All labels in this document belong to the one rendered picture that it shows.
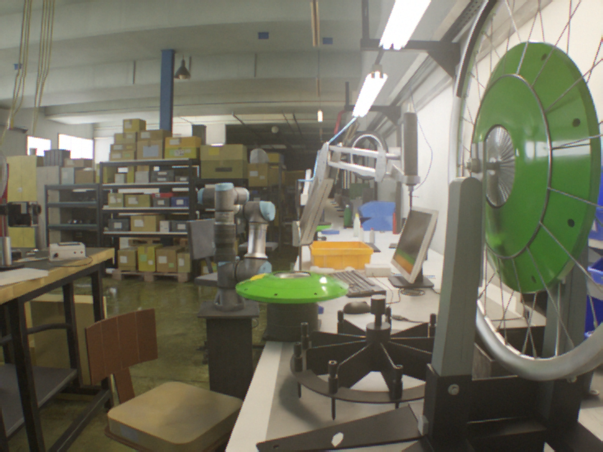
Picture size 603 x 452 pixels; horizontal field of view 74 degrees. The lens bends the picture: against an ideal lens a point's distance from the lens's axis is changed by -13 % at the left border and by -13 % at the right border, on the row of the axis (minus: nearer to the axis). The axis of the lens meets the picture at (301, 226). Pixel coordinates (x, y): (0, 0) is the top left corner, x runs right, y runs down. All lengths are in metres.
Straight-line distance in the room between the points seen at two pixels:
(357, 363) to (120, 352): 1.01
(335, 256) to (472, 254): 1.82
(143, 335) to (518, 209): 1.44
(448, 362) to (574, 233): 0.22
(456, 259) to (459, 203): 0.07
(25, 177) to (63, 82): 3.99
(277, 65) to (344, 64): 1.42
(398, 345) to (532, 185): 0.50
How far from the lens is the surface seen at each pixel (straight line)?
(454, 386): 0.60
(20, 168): 8.23
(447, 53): 2.83
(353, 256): 2.36
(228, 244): 1.55
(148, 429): 1.47
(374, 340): 0.92
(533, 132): 0.52
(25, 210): 2.26
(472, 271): 0.57
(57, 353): 3.13
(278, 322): 1.25
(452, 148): 0.83
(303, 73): 9.89
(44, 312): 3.08
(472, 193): 0.56
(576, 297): 0.65
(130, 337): 1.70
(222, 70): 10.14
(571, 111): 0.49
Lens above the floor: 1.33
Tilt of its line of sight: 5 degrees down
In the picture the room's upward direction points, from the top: straight up
